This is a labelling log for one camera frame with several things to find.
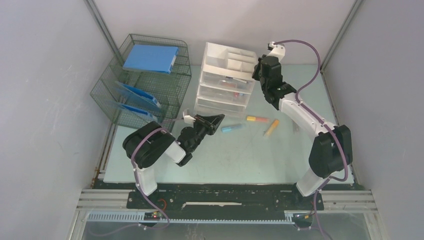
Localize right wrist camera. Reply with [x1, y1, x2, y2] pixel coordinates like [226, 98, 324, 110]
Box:
[267, 41, 286, 63]

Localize white plastic drawer organizer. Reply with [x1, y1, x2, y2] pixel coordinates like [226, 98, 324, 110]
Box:
[194, 42, 258, 118]

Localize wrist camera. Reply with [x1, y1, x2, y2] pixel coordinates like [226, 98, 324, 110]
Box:
[267, 41, 286, 63]
[182, 109, 195, 125]

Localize orange grey highlighter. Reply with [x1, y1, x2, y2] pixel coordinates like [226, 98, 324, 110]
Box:
[292, 121, 300, 134]

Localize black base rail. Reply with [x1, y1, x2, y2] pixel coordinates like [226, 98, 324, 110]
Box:
[76, 180, 379, 224]

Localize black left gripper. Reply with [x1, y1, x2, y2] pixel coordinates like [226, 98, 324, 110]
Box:
[189, 114, 225, 152]

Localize pale yellow highlighter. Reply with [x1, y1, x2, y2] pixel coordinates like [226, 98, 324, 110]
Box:
[263, 119, 280, 138]

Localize light blue highlighter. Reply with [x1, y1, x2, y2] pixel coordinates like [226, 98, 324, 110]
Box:
[221, 123, 245, 133]

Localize green wire mesh rack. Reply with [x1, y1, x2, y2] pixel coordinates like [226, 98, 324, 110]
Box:
[90, 33, 192, 130]

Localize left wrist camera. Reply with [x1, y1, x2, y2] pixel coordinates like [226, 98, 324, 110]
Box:
[182, 109, 195, 125]

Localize yellow pink highlighter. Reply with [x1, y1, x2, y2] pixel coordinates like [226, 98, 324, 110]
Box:
[246, 115, 270, 123]

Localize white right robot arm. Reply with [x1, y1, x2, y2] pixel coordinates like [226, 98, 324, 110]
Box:
[252, 55, 353, 209]

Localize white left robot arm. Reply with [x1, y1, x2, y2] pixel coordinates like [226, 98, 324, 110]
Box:
[122, 109, 225, 208]

